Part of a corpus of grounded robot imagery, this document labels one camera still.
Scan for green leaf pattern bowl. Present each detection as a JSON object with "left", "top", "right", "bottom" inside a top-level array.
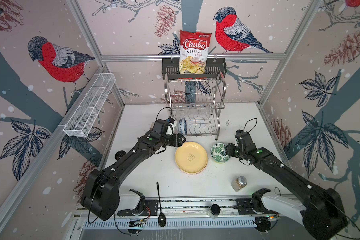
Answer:
[{"left": 211, "top": 143, "right": 231, "bottom": 161}]

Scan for yellow cream plate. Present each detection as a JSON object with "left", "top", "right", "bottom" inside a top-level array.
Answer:
[{"left": 175, "top": 142, "right": 208, "bottom": 175}]

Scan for blue floral white bowl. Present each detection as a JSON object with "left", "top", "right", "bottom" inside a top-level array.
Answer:
[{"left": 178, "top": 118, "right": 187, "bottom": 136}]

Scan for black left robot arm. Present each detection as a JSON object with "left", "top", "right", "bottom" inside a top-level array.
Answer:
[{"left": 81, "top": 118, "right": 186, "bottom": 221}]

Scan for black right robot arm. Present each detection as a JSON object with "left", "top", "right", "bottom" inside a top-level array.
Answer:
[{"left": 227, "top": 130, "right": 348, "bottom": 240}]

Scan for chrome two-tier dish rack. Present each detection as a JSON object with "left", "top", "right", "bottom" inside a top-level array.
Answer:
[{"left": 164, "top": 74, "right": 227, "bottom": 140}]

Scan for silver lid spice jar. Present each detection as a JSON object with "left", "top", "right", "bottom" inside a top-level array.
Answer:
[{"left": 231, "top": 176, "right": 248, "bottom": 192}]

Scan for black lid spice jar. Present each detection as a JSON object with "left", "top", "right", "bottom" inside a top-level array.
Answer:
[{"left": 115, "top": 150, "right": 126, "bottom": 161}]

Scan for black spoon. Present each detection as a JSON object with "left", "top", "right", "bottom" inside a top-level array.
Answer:
[{"left": 156, "top": 182, "right": 167, "bottom": 228}]

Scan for red cassava chips bag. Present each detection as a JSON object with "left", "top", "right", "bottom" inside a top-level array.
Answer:
[{"left": 180, "top": 31, "right": 212, "bottom": 64}]

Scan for black lid jar on rail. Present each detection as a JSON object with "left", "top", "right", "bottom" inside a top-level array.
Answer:
[{"left": 208, "top": 204, "right": 221, "bottom": 219}]

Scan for black wall shelf basket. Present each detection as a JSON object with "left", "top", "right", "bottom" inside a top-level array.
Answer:
[{"left": 162, "top": 58, "right": 227, "bottom": 79}]

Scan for white wire mesh basket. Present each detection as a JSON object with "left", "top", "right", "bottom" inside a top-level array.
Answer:
[{"left": 63, "top": 73, "right": 116, "bottom": 138}]

